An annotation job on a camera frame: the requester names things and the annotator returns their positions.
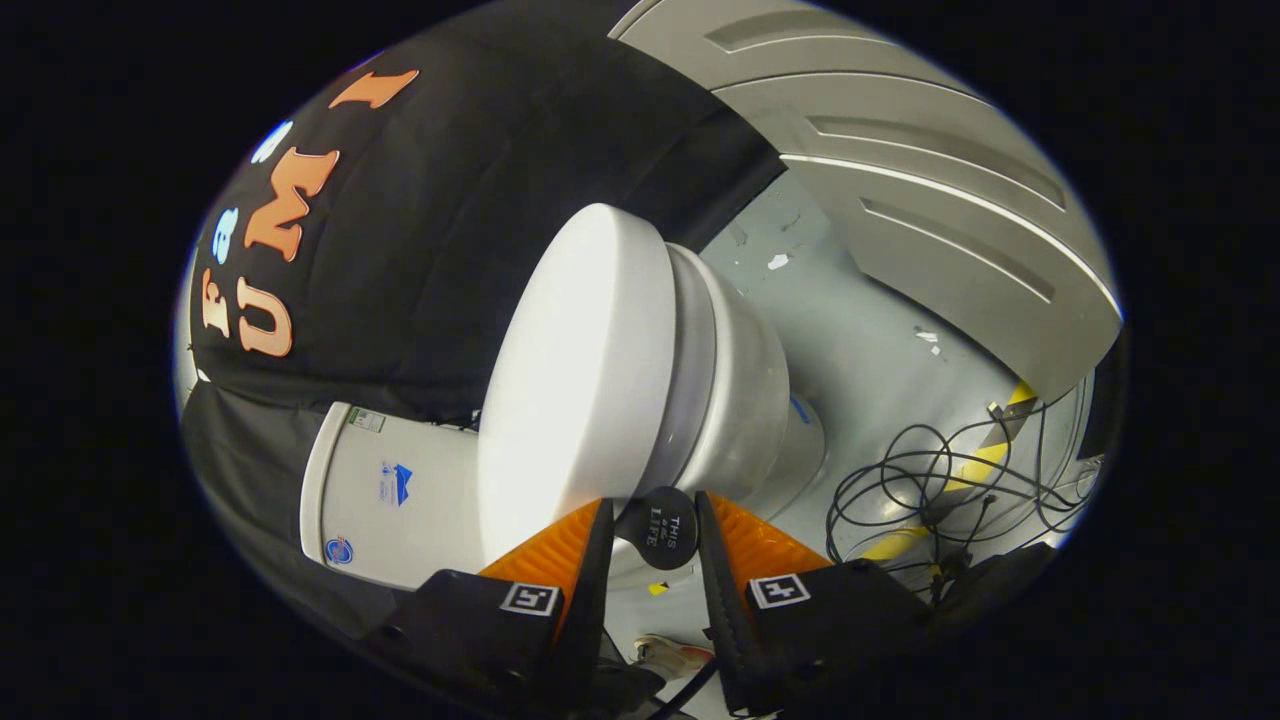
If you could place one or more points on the yellow black floor tape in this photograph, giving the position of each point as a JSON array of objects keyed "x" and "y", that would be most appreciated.
[{"x": 975, "y": 465}]

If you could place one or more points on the white cabinet with drawers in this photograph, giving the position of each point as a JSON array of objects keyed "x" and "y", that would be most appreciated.
[{"x": 920, "y": 200}]

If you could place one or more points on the white toilet bowl with seat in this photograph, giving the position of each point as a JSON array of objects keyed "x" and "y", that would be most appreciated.
[{"x": 735, "y": 380}]

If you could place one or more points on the white toilet lid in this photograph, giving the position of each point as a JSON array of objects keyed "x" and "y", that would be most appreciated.
[{"x": 575, "y": 380}]

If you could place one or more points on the black round lid tab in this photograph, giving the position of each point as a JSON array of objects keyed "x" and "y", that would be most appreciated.
[{"x": 660, "y": 530}]

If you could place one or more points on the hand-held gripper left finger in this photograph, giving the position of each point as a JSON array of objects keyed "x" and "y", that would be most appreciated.
[{"x": 597, "y": 580}]

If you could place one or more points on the person's shoe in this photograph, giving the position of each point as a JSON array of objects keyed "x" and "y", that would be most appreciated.
[{"x": 675, "y": 655}]

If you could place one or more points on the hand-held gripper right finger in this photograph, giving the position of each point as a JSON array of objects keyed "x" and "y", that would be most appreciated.
[{"x": 722, "y": 600}]

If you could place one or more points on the black backdrop cloth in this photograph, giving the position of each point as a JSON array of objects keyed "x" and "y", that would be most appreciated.
[{"x": 450, "y": 230}]

